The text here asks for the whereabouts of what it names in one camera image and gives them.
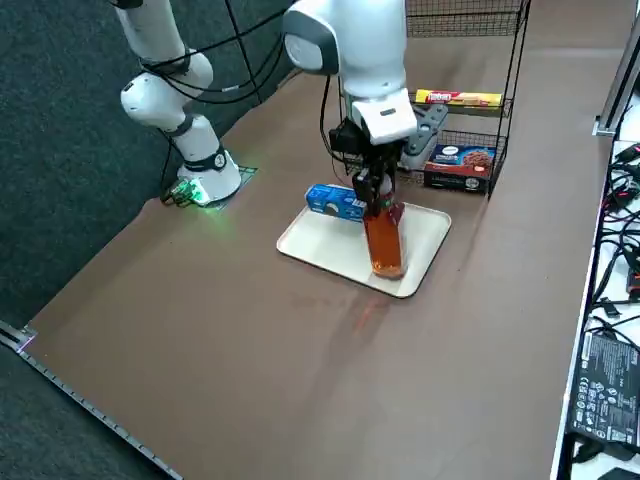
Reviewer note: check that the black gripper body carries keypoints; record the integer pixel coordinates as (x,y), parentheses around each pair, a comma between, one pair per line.
(386,157)

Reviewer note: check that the blue Oreo cookie box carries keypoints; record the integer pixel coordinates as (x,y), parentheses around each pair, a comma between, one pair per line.
(330,200)

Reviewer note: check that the amber tea bottle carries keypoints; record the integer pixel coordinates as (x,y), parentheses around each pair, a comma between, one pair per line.
(385,245)

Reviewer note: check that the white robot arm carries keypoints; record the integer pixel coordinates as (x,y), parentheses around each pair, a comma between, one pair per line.
(370,50)

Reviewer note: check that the white plastic tray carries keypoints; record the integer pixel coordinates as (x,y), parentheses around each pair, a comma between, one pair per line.
(320,240)

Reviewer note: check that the dark blue Chocofello box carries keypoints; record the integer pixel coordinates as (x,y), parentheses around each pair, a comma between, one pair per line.
(455,165)

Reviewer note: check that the yellow Nabati wafer box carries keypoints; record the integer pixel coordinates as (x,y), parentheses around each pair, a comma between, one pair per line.
(460,97)

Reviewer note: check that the white equipment desk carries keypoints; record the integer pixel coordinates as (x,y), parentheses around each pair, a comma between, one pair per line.
(590,300)

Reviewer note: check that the black power adapter with label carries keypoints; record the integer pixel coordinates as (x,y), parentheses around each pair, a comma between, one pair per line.
(605,385)

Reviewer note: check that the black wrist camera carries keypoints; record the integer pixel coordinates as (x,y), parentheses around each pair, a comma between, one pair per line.
(347,137)

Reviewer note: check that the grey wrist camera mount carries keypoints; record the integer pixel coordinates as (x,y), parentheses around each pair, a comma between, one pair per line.
(425,130)

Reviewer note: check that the aluminium frame profile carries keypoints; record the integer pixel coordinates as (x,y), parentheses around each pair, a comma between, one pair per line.
(620,75)

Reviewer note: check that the aluminium table edge rail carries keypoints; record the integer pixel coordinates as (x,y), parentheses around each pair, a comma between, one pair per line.
(75,395)

